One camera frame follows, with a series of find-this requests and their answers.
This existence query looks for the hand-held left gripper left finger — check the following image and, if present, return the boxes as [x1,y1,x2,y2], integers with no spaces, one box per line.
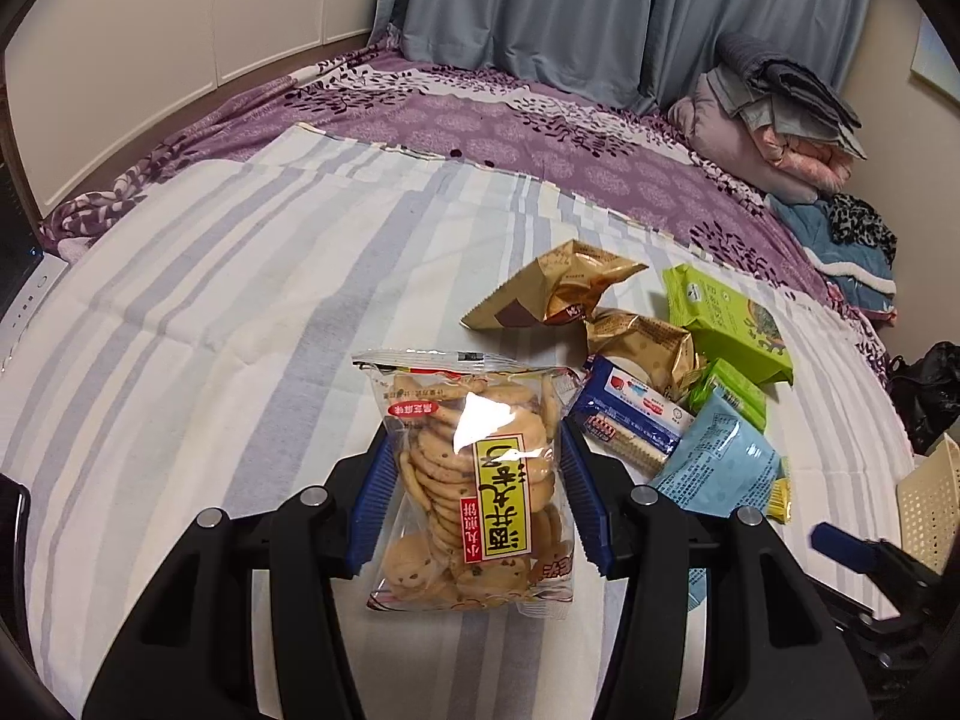
[82,436,400,720]

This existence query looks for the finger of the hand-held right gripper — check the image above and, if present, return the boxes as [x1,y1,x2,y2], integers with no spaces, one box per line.
[808,521,946,601]

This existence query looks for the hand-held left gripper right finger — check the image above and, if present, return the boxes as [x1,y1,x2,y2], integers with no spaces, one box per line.
[559,416,875,720]

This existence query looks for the clear bag of cookies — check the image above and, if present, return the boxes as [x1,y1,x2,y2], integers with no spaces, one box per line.
[351,349,590,620]

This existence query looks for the cream perforated plastic basket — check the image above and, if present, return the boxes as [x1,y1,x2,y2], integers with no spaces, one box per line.
[896,435,960,580]

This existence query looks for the light blue snack packet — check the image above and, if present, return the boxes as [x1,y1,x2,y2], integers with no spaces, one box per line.
[648,388,785,608]

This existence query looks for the gold patterned snack packet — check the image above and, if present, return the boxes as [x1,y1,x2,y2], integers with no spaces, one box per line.
[583,310,707,400]

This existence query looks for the small green snack packet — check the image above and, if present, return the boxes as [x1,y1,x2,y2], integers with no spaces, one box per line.
[686,358,768,434]

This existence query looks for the tan triangular snack packet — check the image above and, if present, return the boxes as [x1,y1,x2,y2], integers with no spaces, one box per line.
[459,238,601,332]

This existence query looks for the shiny brown snack packet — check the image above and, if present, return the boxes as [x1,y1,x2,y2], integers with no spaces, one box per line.
[541,244,650,328]

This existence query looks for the yellow snack packet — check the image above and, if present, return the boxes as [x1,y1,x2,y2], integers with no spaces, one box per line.
[763,457,795,525]

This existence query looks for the blue cracker packet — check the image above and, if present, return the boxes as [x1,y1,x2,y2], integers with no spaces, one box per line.
[566,355,695,485]

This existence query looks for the black bag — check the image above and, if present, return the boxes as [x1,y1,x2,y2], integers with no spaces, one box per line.
[885,341,960,455]

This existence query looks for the large green snack packet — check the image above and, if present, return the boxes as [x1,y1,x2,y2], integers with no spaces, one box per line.
[663,263,794,388]

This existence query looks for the blue fleece blanket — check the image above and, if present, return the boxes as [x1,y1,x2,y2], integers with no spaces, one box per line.
[768,195,899,325]

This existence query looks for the leopard print cloth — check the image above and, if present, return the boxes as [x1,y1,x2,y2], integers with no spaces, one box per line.
[825,193,899,265]

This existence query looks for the pink floral quilt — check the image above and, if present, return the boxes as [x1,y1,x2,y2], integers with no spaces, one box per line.
[750,120,857,201]

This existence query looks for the white electronic device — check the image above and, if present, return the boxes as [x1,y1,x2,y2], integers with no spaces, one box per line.
[0,255,70,374]

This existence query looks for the purple floral bedsheet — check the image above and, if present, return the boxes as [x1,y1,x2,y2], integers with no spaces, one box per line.
[37,26,895,395]

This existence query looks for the light grey folded cloth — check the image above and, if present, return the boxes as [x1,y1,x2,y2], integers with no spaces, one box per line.
[703,64,869,160]

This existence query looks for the dark furniture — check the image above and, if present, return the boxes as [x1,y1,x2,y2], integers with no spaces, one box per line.
[0,157,38,316]

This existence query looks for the dark grey folded blanket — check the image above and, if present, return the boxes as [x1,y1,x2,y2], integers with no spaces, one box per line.
[716,34,863,132]

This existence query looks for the blue-grey curtain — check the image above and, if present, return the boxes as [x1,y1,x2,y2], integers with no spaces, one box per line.
[371,0,672,91]
[634,0,878,117]

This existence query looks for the white wardrobe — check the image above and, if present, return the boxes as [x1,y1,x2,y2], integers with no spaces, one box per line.
[4,0,392,220]

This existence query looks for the white wall board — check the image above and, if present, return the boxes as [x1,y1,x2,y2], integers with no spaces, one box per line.
[910,13,960,104]

